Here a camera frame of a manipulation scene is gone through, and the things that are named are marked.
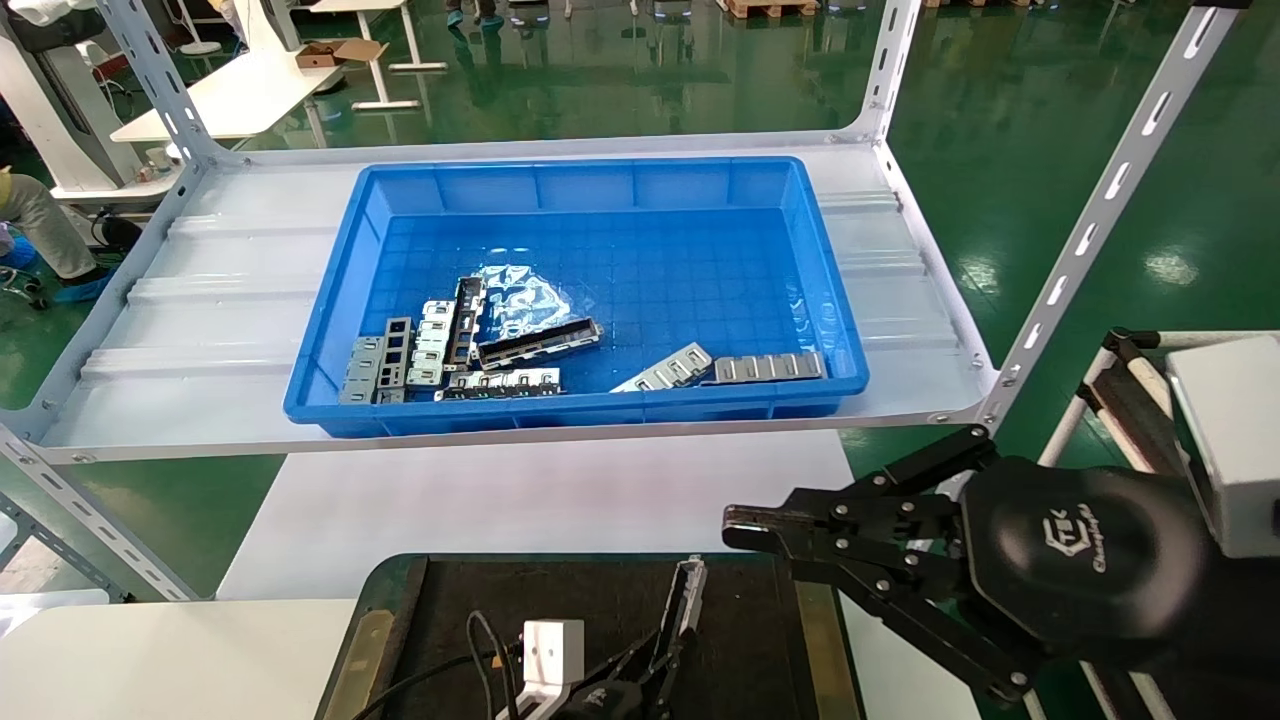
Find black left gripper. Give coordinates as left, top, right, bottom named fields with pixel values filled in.
left=555, top=627, right=694, bottom=720

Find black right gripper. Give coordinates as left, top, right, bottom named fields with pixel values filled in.
left=722, top=425, right=1216, bottom=703

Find grey metal channel part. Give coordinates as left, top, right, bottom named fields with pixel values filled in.
left=663, top=556, right=708, bottom=651

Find black container tray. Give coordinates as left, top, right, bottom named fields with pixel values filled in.
left=315, top=553, right=863, bottom=720

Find grey flat metal part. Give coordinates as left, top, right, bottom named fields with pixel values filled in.
left=714, top=351, right=827, bottom=385
left=340, top=336, right=388, bottom=405

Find dark metal channel part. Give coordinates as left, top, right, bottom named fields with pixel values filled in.
left=445, top=276, right=488, bottom=371
left=477, top=318, right=604, bottom=372

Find white cart black grip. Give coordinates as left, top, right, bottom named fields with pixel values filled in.
left=1040, top=328, right=1280, bottom=720

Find blue plastic bin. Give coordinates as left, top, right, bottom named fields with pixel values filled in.
left=283, top=157, right=871, bottom=438

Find clear plastic bag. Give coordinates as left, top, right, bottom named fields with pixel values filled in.
left=478, top=264, right=573, bottom=341

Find white metal shelving rack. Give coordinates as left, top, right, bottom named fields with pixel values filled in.
left=0, top=0, right=1251, bottom=601

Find white table with legs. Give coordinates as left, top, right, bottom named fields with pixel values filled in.
left=300, top=0, right=449, bottom=111

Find blue shoe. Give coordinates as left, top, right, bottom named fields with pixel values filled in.
left=55, top=270, right=111, bottom=303

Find open cardboard box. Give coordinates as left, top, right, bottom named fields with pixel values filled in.
left=296, top=40, right=389, bottom=69

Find white work table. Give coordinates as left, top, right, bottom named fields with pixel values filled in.
left=112, top=52, right=346, bottom=143

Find person leg white trousers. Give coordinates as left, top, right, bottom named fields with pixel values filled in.
left=0, top=165, right=101, bottom=286

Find white round stand base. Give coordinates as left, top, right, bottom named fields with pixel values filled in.
left=178, top=0, right=226, bottom=56

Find white machine housing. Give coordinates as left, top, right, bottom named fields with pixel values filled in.
left=0, top=0, right=186, bottom=216

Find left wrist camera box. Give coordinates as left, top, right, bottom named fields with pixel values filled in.
left=497, top=620, right=586, bottom=720

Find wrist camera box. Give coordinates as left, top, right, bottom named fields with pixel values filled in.
left=1165, top=335, right=1280, bottom=561
left=497, top=620, right=586, bottom=720

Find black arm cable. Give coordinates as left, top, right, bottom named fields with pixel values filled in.
left=350, top=610, right=526, bottom=720

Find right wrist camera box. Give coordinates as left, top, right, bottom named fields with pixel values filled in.
left=1165, top=335, right=1280, bottom=561

